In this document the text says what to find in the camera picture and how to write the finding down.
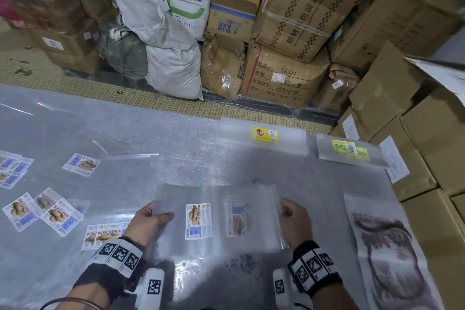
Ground black marker wristband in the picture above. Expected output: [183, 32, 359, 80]
[72, 236, 144, 301]
[287, 240, 343, 298]

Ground cardboard boxes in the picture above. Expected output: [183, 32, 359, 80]
[330, 41, 465, 310]

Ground plain white sack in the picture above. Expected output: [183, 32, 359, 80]
[145, 44, 203, 100]

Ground person's left forearm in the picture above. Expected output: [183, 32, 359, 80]
[47, 282, 109, 310]

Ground person's right forearm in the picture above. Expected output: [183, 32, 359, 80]
[312, 282, 360, 310]

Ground clear bags with labels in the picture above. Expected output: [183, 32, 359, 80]
[0, 121, 160, 252]

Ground stack of bagged red headbands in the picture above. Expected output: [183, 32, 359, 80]
[343, 193, 446, 310]

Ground stack of clear bags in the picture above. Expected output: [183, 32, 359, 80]
[154, 182, 286, 260]

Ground black camera cable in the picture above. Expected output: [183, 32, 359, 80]
[40, 297, 106, 310]

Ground pink plastic bag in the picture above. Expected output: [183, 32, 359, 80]
[0, 0, 15, 20]

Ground crumpled white sack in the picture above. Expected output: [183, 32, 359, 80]
[114, 0, 199, 51]

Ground dark cardboard box red marks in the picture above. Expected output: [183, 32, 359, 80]
[11, 0, 99, 36]

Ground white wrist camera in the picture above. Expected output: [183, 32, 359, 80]
[272, 268, 293, 310]
[134, 268, 166, 310]

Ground person's left hand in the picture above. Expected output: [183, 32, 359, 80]
[125, 201, 175, 248]

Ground person's right hand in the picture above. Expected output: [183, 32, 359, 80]
[279, 198, 314, 250]

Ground cardboard box with red print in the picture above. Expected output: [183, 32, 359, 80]
[239, 41, 330, 109]

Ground torn brown cardboard box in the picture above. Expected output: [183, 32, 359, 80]
[200, 33, 246, 100]

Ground white cardboard sheet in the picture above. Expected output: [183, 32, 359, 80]
[403, 56, 465, 107]

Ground low cardboard box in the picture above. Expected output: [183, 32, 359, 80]
[43, 50, 101, 75]

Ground grey-green sack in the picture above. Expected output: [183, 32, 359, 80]
[100, 24, 149, 81]

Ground cardboard box with checker pattern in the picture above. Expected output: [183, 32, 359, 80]
[252, 0, 360, 63]

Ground grey table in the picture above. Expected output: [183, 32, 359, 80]
[0, 82, 448, 310]

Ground cardboard box with white label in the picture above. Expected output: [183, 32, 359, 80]
[29, 28, 99, 57]

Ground bag pack with green label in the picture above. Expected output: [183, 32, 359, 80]
[316, 134, 391, 169]

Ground small labelled brown box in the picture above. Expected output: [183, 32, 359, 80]
[316, 63, 360, 112]

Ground cardboard box with blue stripe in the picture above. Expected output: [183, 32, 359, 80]
[207, 0, 258, 44]

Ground large brown cardboard box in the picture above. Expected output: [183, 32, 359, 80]
[328, 0, 462, 71]

